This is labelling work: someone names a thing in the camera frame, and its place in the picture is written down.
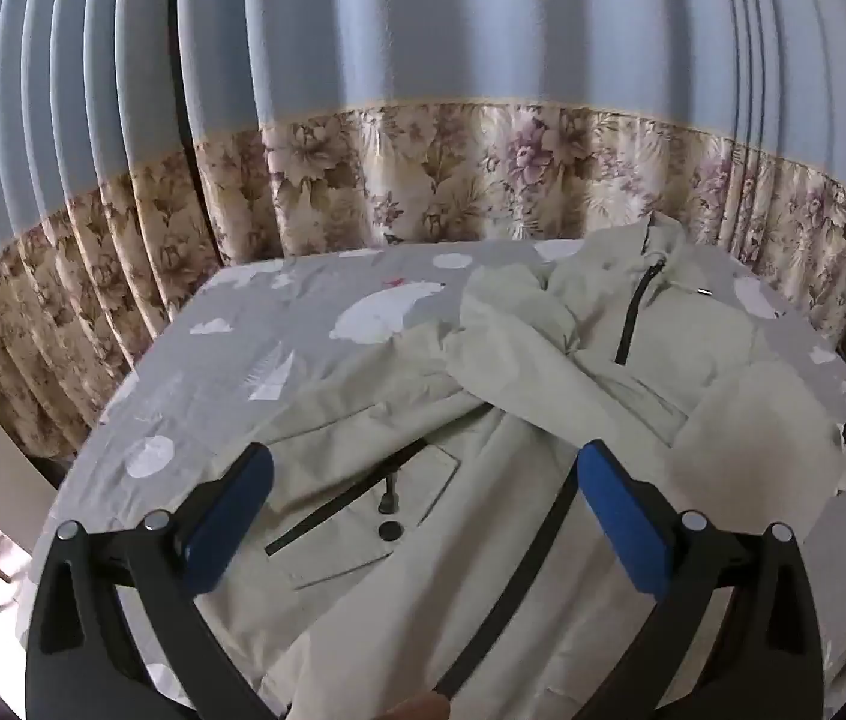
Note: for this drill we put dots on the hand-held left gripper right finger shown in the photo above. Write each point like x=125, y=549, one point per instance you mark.
x=622, y=510

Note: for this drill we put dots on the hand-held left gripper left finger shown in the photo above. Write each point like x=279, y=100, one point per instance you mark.
x=232, y=506

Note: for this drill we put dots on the pale green zip jacket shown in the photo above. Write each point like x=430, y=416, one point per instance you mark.
x=513, y=360

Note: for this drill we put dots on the grey printed bed sheet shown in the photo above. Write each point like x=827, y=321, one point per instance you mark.
x=243, y=330

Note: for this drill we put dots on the blue floral hem curtain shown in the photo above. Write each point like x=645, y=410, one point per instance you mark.
x=505, y=90
x=55, y=202

